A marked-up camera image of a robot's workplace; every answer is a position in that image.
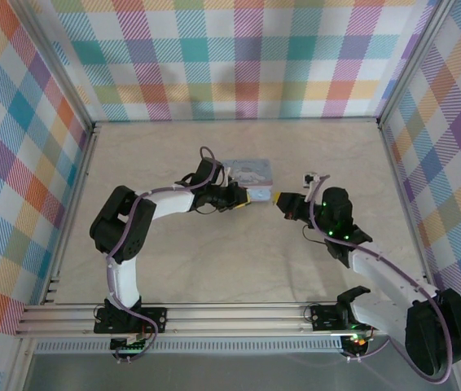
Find cartoon dog print box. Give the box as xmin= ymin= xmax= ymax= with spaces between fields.
xmin=218 ymin=157 xmax=275 ymax=203

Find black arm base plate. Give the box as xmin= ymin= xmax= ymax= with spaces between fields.
xmin=309 ymin=301 xmax=375 ymax=332
xmin=93 ymin=299 xmax=169 ymax=336

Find long aluminium base rail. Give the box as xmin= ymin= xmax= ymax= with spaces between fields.
xmin=15 ymin=302 xmax=393 ymax=339

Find grey slotted cable duct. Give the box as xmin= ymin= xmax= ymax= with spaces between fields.
xmin=33 ymin=340 xmax=346 ymax=355

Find aluminium frame side rail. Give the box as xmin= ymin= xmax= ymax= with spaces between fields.
xmin=40 ymin=121 xmax=103 ymax=307

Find aluminium frame upright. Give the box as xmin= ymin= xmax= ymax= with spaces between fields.
xmin=375 ymin=0 xmax=456 ymax=125
xmin=3 ymin=0 xmax=95 ymax=132

